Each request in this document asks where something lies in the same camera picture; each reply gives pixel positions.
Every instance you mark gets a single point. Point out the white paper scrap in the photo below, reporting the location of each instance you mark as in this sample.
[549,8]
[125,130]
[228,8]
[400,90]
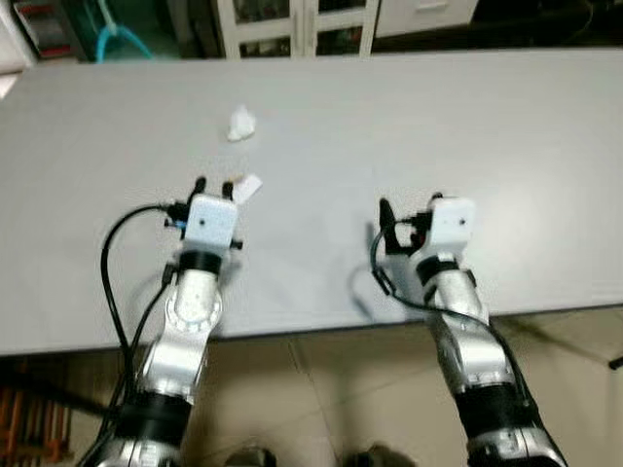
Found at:
[249,188]

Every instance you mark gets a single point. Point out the crumpled white tissue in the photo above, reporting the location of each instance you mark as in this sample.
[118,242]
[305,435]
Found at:
[241,125]

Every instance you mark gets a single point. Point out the white glass door cabinet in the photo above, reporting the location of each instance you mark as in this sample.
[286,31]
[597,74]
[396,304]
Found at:
[292,24]

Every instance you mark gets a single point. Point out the white drawer unit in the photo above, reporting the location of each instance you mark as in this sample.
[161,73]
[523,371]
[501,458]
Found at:
[423,15]

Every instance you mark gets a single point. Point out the dark left robot foot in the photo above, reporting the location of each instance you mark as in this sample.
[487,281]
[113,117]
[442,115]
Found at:
[251,457]

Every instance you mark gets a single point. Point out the dark robot foot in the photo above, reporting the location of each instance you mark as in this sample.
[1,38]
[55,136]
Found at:
[380,456]
[251,457]

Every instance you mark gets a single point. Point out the dark right robot foot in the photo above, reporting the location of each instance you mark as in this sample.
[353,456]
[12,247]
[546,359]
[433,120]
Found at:
[380,456]

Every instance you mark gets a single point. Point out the brown book stack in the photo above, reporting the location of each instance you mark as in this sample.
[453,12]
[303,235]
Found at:
[34,423]

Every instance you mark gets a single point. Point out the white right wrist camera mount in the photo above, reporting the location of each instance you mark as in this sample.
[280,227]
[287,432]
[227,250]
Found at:
[453,222]

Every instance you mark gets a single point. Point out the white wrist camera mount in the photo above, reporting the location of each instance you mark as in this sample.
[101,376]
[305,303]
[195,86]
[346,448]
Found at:
[453,222]
[209,219]

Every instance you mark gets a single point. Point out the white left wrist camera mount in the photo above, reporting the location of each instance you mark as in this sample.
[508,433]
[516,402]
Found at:
[209,219]

